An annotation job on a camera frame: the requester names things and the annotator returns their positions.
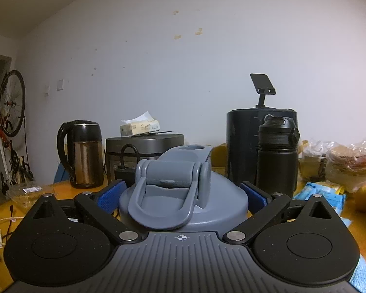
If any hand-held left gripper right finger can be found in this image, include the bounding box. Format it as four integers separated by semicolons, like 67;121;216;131
222;181;334;245

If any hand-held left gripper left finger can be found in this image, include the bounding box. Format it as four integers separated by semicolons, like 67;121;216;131
33;179;142;245

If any clear shaker bottle grey lid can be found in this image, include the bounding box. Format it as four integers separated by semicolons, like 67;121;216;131
119;143;249;232

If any blue microfiber cloth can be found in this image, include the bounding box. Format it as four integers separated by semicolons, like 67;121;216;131
348;256;366;293

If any black portable air pump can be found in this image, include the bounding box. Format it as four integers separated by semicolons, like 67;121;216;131
114;144;140;187

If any black frosted water bottle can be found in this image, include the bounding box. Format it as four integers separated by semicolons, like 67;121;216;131
256;116;301;199

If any black electric kettle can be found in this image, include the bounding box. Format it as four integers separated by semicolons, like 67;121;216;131
57;120;105;189

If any blue bag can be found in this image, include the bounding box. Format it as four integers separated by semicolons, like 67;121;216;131
53;163;71;185

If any dark blue air fryer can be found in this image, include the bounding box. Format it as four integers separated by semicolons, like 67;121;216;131
226;107;299;187

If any grey rice cooker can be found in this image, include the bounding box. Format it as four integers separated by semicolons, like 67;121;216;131
105;134;185;187

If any tissue pack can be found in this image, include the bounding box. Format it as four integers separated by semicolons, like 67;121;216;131
120;111;161;136

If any yellow packet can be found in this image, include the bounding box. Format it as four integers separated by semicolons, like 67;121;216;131
319;181;345;194

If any clear plastic snack box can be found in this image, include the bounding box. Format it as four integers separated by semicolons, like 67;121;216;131
6;181;54;208

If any plastic bag of flatbreads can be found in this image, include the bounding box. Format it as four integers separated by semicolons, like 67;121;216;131
325;137;366;193

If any black phone stand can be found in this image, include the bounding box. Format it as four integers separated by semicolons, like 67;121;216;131
250;73;276;109

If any bicycle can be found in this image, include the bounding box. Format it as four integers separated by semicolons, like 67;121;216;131
0;70;34;194

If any black cable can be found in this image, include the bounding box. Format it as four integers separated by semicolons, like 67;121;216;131
0;206;16;251

